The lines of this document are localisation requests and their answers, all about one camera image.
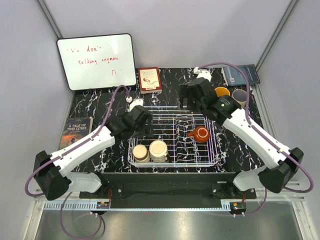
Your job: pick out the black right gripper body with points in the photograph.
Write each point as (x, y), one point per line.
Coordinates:
(202, 106)

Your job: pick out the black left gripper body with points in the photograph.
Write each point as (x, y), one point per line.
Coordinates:
(144, 130)

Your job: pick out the floral iridescent white mug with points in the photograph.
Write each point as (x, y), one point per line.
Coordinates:
(222, 91)

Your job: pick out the cream ribbed mug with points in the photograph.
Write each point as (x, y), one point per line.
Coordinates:
(158, 151)

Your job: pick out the brown and cream cup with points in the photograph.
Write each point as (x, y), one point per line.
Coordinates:
(141, 154)

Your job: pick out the pink iridescent mug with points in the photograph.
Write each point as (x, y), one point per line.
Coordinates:
(240, 96)

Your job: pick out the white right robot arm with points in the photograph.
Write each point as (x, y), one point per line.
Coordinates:
(279, 160)

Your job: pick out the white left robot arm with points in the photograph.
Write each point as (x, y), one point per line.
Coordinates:
(54, 172)

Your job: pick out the dark blue book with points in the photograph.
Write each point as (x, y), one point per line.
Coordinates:
(233, 77)

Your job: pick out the red and white book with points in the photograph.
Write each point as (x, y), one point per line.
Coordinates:
(149, 80)

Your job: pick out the orange ceramic mug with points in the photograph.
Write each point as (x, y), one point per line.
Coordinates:
(200, 134)

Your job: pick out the Tale of Two Cities book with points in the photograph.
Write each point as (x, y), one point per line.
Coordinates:
(74, 130)

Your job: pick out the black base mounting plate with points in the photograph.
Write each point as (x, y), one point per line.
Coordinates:
(174, 188)

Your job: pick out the white dry-erase board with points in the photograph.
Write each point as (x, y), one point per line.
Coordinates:
(97, 62)

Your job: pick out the white wire dish rack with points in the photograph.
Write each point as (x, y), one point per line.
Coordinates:
(172, 126)

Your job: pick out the grey slotted cable duct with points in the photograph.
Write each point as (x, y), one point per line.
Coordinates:
(94, 205)

